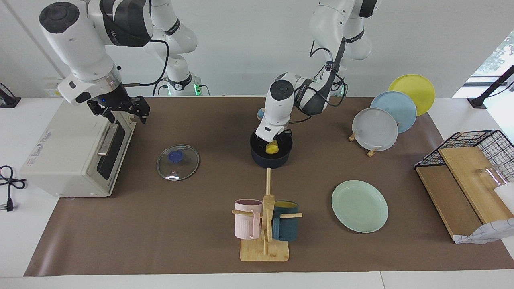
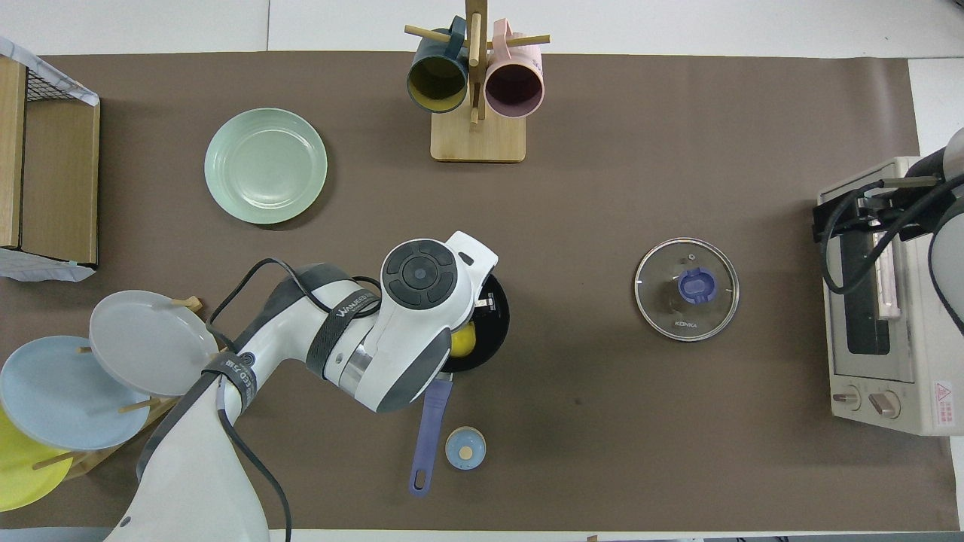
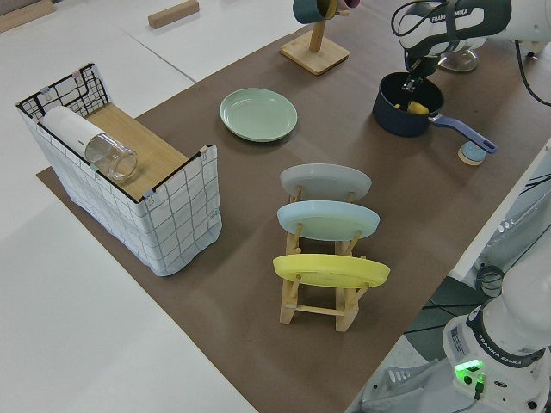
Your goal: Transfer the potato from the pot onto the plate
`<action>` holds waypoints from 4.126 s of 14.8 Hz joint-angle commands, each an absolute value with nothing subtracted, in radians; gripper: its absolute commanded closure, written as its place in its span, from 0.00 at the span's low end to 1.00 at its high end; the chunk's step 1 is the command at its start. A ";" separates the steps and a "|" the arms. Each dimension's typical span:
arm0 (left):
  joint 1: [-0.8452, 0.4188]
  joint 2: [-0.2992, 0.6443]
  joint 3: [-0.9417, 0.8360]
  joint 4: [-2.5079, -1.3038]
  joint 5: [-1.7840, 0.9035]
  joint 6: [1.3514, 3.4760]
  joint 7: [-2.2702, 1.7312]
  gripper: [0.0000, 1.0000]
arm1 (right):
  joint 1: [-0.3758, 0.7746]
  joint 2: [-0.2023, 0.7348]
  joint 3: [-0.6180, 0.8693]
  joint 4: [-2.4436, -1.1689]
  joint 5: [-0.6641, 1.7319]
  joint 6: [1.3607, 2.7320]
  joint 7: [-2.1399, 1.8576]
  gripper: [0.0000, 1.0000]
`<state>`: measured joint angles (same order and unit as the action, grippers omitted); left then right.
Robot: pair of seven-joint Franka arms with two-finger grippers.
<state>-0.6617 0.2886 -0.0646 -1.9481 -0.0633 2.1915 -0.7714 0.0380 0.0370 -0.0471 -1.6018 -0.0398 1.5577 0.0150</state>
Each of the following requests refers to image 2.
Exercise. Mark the yellow plate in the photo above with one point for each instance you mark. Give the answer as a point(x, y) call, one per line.
point(22, 482)

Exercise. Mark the cream toaster oven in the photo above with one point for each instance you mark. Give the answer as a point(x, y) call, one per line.
point(926, 339)

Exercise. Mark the wooden mug tree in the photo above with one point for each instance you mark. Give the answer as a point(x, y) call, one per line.
point(478, 139)

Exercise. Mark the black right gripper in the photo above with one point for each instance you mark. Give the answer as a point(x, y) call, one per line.
point(930, 177)

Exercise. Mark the light blue plate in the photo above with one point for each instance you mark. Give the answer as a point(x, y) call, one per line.
point(60, 399)

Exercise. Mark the white checked cloth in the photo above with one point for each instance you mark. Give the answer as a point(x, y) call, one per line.
point(68, 89)
point(45, 269)

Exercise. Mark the glass lid with blue knob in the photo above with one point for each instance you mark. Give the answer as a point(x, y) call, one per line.
point(697, 286)

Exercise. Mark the grey plate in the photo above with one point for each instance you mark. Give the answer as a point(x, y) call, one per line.
point(143, 342)

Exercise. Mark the brown table mat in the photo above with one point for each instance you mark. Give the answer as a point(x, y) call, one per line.
point(678, 150)

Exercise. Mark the pink ribbed mug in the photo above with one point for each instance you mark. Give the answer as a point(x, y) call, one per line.
point(514, 86)

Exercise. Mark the yellow lemon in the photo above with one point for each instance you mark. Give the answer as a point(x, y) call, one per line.
point(462, 342)

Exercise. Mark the wooden box with mesh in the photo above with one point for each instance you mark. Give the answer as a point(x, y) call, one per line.
point(60, 173)

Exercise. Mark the wooden plate rack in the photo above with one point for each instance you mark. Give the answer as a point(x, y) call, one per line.
point(83, 463)

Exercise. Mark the dark teal mug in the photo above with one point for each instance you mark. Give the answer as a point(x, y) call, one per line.
point(437, 79)

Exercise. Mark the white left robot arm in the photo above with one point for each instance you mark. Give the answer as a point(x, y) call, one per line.
point(286, 346)

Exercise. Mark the light green plate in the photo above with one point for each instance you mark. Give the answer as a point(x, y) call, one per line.
point(263, 165)

